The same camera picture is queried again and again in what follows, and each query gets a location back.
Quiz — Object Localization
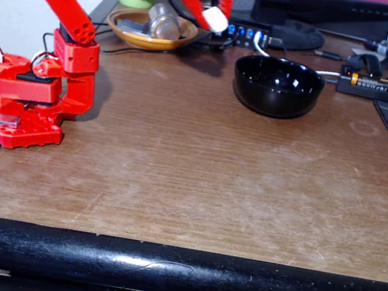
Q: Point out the white rubber eraser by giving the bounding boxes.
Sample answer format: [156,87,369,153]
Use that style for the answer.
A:
[199,4,232,36]

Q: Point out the clear glass jar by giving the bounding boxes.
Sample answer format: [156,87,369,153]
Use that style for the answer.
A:
[144,1,186,43]

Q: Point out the black usb hub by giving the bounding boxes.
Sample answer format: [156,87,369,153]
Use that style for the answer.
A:
[209,15,273,54]

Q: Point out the small metal tin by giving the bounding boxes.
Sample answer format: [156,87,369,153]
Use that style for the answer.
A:
[115,18,152,39]

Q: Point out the orange ceramic dish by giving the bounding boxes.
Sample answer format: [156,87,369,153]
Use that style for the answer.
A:
[102,4,201,59]

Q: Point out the black glossy bowl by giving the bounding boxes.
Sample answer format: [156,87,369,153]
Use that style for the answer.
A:
[227,50,328,125]

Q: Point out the black flashlight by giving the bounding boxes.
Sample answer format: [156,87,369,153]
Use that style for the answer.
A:
[362,35,388,59]

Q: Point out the black battery charger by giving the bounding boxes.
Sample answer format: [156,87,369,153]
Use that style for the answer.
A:
[334,64,388,103]

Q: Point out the yellow and black battery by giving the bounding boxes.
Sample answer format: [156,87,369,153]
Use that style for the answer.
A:
[349,72,388,92]

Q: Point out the black padded table edge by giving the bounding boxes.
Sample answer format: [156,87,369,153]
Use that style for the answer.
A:
[0,217,388,291]

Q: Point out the black hub plug cable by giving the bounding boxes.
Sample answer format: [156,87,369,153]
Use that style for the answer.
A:
[209,30,240,53]

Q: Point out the white usb cable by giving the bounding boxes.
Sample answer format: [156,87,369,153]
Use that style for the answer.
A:
[249,31,346,81]

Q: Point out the black camera cable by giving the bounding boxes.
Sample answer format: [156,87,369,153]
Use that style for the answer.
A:
[99,13,213,71]

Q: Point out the black audio plug cable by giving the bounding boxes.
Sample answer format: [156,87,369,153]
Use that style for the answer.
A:
[300,47,349,64]

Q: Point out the black strap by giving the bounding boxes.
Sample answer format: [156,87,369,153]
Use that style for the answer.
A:
[344,50,387,79]

